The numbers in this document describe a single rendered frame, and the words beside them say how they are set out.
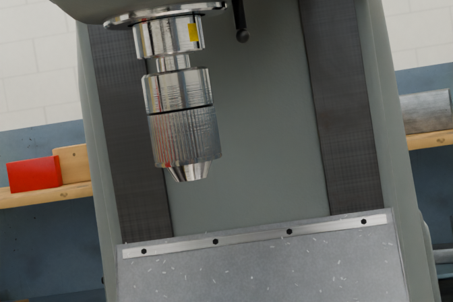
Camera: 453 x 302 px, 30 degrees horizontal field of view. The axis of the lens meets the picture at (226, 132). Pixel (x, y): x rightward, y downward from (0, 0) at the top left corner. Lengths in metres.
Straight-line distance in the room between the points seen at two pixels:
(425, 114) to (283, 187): 3.34
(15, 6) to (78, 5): 4.55
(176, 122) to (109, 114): 0.41
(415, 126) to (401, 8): 0.81
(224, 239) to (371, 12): 0.31
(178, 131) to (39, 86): 4.48
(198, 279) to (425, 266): 0.26
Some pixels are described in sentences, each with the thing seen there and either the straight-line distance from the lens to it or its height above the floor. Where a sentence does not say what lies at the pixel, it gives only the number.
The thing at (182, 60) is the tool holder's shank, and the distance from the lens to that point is 0.57.
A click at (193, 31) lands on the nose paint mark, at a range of 0.57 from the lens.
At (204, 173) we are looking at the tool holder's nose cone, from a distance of 0.58.
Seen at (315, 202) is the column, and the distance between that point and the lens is 0.96.
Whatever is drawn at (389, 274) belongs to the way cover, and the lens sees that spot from 0.94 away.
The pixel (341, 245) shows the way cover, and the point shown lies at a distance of 0.95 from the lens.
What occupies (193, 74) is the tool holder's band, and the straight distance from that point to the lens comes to 0.56.
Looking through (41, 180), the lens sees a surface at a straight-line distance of 4.44.
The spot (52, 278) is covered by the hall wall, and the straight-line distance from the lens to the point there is 5.14.
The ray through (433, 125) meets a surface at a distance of 4.28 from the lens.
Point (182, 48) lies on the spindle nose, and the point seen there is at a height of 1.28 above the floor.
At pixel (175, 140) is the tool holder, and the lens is 0.56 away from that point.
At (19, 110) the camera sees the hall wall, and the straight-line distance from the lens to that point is 5.07.
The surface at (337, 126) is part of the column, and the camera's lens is 0.95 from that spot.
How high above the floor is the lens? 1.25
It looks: 3 degrees down
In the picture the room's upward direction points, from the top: 9 degrees counter-clockwise
